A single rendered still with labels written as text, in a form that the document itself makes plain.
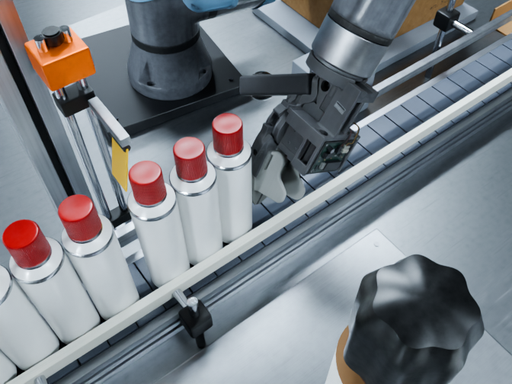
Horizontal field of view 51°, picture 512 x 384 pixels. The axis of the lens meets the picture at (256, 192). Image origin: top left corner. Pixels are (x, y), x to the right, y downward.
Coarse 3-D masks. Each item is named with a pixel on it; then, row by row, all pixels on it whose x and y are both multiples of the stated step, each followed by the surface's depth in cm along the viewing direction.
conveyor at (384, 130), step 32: (480, 64) 94; (416, 96) 89; (448, 96) 89; (384, 128) 84; (448, 128) 85; (352, 160) 80; (256, 224) 73; (288, 224) 73; (192, 288) 67; (96, 352) 62
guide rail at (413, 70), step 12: (492, 24) 88; (468, 36) 86; (480, 36) 87; (444, 48) 84; (456, 48) 84; (420, 60) 82; (432, 60) 82; (408, 72) 80; (420, 72) 82; (384, 84) 79; (396, 84) 80; (120, 228) 63; (132, 228) 63; (120, 240) 63; (72, 264) 60
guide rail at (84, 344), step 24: (504, 72) 87; (480, 96) 84; (432, 120) 81; (408, 144) 79; (360, 168) 75; (312, 192) 72; (336, 192) 74; (288, 216) 70; (240, 240) 67; (216, 264) 66; (168, 288) 63; (120, 312) 61; (144, 312) 63; (96, 336) 60; (48, 360) 58; (72, 360) 60
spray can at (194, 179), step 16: (176, 144) 54; (192, 144) 54; (176, 160) 54; (192, 160) 53; (176, 176) 57; (192, 176) 55; (208, 176) 57; (176, 192) 57; (192, 192) 56; (208, 192) 57; (192, 208) 58; (208, 208) 59; (192, 224) 61; (208, 224) 61; (192, 240) 63; (208, 240) 64; (192, 256) 67; (208, 256) 66
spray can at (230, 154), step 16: (224, 128) 56; (240, 128) 56; (224, 144) 57; (240, 144) 58; (208, 160) 59; (224, 160) 58; (240, 160) 58; (224, 176) 59; (240, 176) 60; (224, 192) 62; (240, 192) 62; (224, 208) 64; (240, 208) 65; (224, 224) 67; (240, 224) 67; (224, 240) 70
